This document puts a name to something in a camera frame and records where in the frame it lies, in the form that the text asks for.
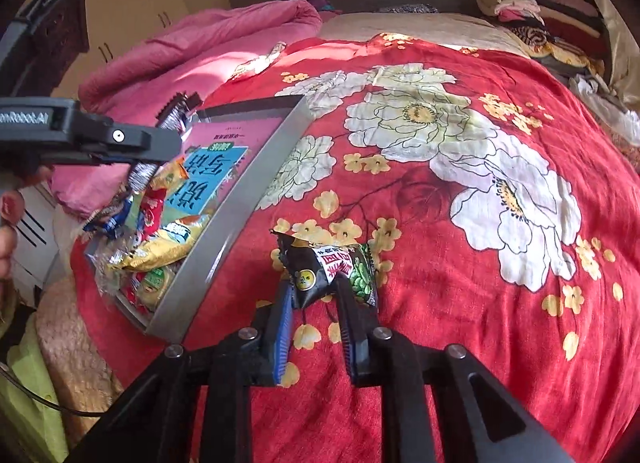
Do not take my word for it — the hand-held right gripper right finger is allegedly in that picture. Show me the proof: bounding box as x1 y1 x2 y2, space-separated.
333 277 576 463

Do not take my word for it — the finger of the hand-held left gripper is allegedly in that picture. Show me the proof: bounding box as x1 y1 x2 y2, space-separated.
75 112 184 167

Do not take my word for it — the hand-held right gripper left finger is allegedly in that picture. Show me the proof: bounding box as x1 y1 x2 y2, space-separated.
65 288 295 463

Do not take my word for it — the dark serrated cookie packet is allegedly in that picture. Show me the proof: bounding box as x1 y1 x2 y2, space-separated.
126 90 204 192

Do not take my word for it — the red strawberry snack packet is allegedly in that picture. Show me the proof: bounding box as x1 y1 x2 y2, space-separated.
134 182 169 240

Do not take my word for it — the black green pea snack packet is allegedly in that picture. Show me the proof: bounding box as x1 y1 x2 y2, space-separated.
269 230 382 312

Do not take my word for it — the grey cardboard box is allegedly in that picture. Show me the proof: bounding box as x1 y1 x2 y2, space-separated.
84 94 309 340

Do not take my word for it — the clear crumb snack packet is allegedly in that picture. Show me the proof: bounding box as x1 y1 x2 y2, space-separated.
89 242 137 295

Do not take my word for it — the person's left hand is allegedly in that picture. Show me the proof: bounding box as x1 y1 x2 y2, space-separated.
0 164 54 285

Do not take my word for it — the pink and blue book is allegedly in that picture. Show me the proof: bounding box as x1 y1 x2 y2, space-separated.
162 114 282 226

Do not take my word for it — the pink quilt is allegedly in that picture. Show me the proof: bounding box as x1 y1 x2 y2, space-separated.
49 0 324 220

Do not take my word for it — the yellow snack packet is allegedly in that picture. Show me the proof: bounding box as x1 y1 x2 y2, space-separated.
106 212 214 272

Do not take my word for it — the cream wardrobe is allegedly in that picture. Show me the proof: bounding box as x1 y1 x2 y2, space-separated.
49 0 192 75

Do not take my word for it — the round biscuit clear packet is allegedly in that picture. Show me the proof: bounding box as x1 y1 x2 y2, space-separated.
134 264 179 315

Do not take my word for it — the red floral blanket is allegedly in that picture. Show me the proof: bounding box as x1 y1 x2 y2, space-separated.
69 30 640 463

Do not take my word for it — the brown fluffy blanket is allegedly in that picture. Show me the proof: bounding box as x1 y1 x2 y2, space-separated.
34 274 127 435

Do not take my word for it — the person's green clothing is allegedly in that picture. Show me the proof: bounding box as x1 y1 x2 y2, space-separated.
0 312 69 463

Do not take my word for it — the dark patterned cloth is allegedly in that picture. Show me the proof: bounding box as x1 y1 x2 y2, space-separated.
376 2 439 15

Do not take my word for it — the floral fabric basket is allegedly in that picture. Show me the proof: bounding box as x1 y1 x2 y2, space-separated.
569 72 640 160

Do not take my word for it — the stack of folded clothes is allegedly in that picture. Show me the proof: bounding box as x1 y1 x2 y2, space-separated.
471 0 609 77

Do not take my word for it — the cream curtain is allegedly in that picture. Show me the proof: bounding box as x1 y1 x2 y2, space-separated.
586 0 640 110

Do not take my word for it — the black cable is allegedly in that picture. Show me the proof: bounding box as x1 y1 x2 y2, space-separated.
0 362 109 417

